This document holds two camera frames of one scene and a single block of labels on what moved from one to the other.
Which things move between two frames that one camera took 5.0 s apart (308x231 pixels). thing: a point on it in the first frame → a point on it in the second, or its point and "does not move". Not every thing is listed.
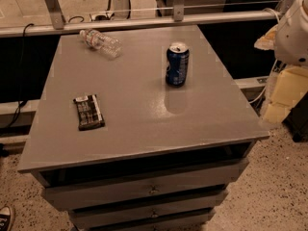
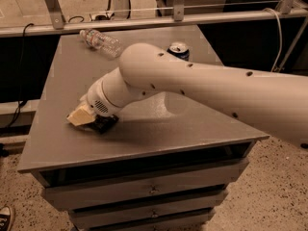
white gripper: x=294 y=38 → x=95 y=100
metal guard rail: x=178 y=19 does not move
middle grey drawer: x=191 y=206 does not move
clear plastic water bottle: x=111 y=47 does not move
